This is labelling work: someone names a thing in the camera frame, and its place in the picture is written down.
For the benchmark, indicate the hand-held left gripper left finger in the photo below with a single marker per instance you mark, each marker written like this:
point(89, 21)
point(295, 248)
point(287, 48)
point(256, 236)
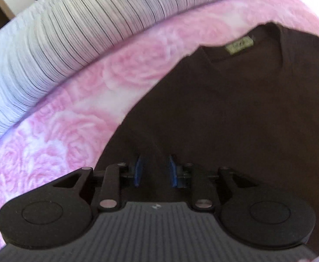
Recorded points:
point(139, 169)

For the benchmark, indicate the pink rose print blanket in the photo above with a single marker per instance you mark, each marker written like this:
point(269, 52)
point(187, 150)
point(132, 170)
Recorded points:
point(66, 114)

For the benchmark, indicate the dark brown t-shirt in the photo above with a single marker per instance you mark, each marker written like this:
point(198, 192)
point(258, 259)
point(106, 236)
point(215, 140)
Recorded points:
point(230, 114)

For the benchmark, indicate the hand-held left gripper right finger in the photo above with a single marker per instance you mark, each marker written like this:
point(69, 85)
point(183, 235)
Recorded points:
point(172, 170)

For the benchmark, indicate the white striped bedding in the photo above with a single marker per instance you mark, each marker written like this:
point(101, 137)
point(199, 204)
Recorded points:
point(53, 46)

